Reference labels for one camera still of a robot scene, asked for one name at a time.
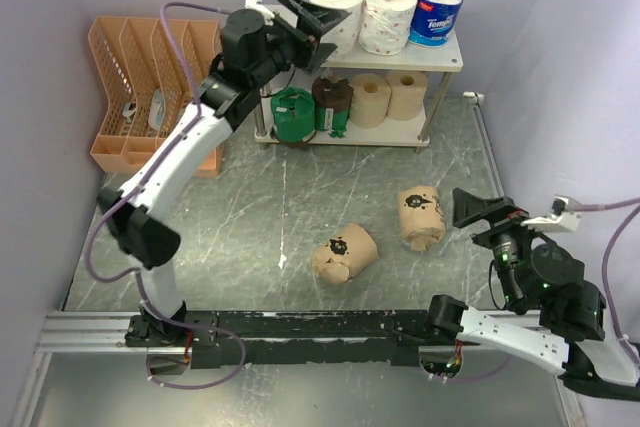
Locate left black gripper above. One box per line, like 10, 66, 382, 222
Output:
253, 0, 351, 88

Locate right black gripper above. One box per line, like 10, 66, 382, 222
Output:
452, 186, 553, 307

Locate brown paper roll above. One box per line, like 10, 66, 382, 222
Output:
397, 186, 446, 252
310, 223, 379, 285

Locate white floral toilet roll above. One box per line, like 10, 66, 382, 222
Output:
309, 0, 364, 61

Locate beige toilet roll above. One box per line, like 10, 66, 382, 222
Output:
349, 74, 391, 129
386, 70, 428, 121

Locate green brown roll orange label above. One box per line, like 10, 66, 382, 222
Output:
270, 87, 316, 149

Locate blue white roll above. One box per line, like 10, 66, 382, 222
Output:
409, 0, 464, 47

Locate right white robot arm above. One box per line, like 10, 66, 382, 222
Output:
424, 188, 639, 402

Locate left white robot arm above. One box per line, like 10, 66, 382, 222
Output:
98, 0, 351, 346

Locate white two-tier shelf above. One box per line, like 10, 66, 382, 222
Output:
238, 3, 464, 149

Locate orange plastic file organizer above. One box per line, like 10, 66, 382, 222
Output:
87, 15, 234, 179

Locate papers in organizer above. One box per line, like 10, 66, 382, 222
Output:
119, 89, 165, 137

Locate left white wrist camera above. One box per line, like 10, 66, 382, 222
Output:
244, 0, 275, 25

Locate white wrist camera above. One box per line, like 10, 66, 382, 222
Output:
244, 0, 275, 25
520, 195, 581, 234

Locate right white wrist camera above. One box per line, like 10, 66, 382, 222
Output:
520, 195, 581, 234

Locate white corner bracket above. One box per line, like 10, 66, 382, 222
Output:
463, 91, 485, 106

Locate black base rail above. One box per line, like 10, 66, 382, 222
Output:
124, 310, 454, 369

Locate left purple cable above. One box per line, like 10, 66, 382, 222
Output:
82, 0, 248, 391

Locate aluminium frame rail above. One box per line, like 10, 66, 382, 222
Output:
13, 312, 586, 426

